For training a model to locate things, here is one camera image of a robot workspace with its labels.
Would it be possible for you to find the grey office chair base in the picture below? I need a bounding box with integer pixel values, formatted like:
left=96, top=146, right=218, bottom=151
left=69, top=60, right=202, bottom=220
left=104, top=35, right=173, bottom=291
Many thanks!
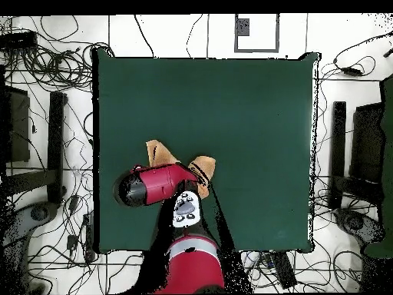
left=8, top=201, right=60, bottom=244
left=332, top=207, right=386, bottom=247

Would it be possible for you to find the long black box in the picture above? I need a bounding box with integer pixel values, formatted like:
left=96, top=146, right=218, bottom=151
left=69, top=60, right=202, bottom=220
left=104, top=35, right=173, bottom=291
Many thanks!
left=0, top=30, right=38, bottom=49

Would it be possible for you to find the black stand foot bar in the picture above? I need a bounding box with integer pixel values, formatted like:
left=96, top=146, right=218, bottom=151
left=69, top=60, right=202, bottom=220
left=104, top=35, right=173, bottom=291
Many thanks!
left=46, top=91, right=68, bottom=204
left=329, top=101, right=347, bottom=210

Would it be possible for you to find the dark green table cloth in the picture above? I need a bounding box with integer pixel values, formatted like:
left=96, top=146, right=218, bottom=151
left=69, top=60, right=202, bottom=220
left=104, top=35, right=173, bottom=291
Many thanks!
left=91, top=47, right=322, bottom=255

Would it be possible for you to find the black flat box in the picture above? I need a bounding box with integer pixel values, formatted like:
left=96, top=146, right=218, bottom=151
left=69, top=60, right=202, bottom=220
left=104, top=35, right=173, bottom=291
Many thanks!
left=0, top=85, right=31, bottom=163
left=349, top=102, right=385, bottom=182

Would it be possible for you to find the black power strip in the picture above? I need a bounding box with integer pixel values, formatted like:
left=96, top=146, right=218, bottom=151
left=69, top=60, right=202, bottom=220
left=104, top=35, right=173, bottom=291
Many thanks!
left=271, top=251, right=298, bottom=290
left=81, top=212, right=96, bottom=262

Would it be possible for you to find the black power adapter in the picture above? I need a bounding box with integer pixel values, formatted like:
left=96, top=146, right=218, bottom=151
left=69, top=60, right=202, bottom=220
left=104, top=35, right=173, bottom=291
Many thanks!
left=339, top=66, right=363, bottom=77

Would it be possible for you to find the dark green fabric sheet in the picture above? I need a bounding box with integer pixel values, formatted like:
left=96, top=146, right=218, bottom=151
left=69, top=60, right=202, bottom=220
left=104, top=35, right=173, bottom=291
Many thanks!
left=363, top=73, right=393, bottom=259

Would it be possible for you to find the tan terry towel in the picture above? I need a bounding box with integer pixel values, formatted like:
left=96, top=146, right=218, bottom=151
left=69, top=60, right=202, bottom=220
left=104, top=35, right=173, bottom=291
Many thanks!
left=145, top=139, right=216, bottom=201

